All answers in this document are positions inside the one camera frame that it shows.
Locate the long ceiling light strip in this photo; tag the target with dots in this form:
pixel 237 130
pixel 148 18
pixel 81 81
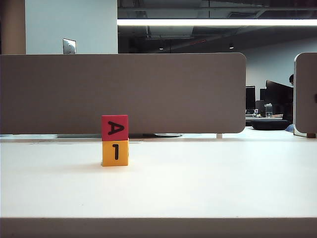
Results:
pixel 210 22

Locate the silver monitor stand base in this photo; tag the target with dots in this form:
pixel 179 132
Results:
pixel 168 135

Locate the clear plastic container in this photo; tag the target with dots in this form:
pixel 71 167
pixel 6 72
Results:
pixel 268 110

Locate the black round cushion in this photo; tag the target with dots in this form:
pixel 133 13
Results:
pixel 270 124

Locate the yellow letter block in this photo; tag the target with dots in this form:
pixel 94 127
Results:
pixel 122 156

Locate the person in dark clothes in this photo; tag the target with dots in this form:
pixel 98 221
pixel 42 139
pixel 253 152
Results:
pixel 291 79

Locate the ceiling air duct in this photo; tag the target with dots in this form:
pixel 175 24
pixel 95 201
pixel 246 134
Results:
pixel 171 31

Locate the red letter block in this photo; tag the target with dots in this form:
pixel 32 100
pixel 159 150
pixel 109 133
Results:
pixel 106 134

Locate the blue cloth item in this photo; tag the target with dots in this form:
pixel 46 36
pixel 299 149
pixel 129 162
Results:
pixel 290 128

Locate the metal wall switch plate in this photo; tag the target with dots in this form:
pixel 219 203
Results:
pixel 69 46

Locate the black computer monitor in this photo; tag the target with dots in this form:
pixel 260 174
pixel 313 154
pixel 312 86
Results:
pixel 263 95
pixel 250 96

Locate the large tilted black monitor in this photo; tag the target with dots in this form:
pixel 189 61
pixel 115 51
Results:
pixel 277 91

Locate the grey desk divider panel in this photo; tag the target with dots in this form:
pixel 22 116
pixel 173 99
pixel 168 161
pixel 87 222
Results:
pixel 161 94
pixel 305 94

